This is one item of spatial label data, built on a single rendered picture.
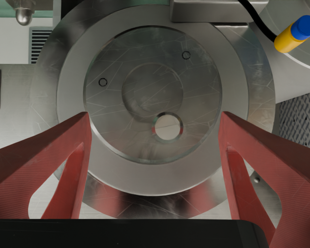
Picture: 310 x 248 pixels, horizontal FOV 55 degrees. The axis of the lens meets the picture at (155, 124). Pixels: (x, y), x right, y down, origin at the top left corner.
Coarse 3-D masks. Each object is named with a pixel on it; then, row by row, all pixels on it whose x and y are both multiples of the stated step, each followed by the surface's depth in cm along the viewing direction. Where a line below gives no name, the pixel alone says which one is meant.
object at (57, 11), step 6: (54, 0) 19; (60, 0) 19; (66, 0) 20; (72, 0) 21; (78, 0) 23; (54, 6) 19; (60, 6) 19; (66, 6) 20; (72, 6) 21; (54, 12) 19; (60, 12) 19; (66, 12) 20
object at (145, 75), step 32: (128, 32) 16; (160, 32) 16; (96, 64) 16; (128, 64) 16; (160, 64) 16; (192, 64) 16; (96, 96) 16; (128, 96) 16; (160, 96) 16; (192, 96) 16; (96, 128) 16; (128, 128) 16; (192, 128) 16; (160, 160) 16
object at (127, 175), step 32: (96, 32) 18; (192, 32) 18; (64, 64) 18; (224, 64) 18; (64, 96) 18; (224, 96) 18; (96, 160) 17; (128, 160) 17; (192, 160) 17; (128, 192) 17; (160, 192) 17
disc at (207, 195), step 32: (96, 0) 18; (128, 0) 18; (160, 0) 18; (64, 32) 18; (224, 32) 18; (256, 64) 18; (32, 96) 18; (256, 96) 18; (32, 128) 18; (96, 192) 17; (192, 192) 18; (224, 192) 18
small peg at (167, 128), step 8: (168, 112) 13; (160, 120) 13; (168, 120) 13; (176, 120) 13; (152, 128) 13; (160, 128) 13; (168, 128) 13; (176, 128) 13; (160, 136) 13; (168, 136) 13; (176, 136) 13
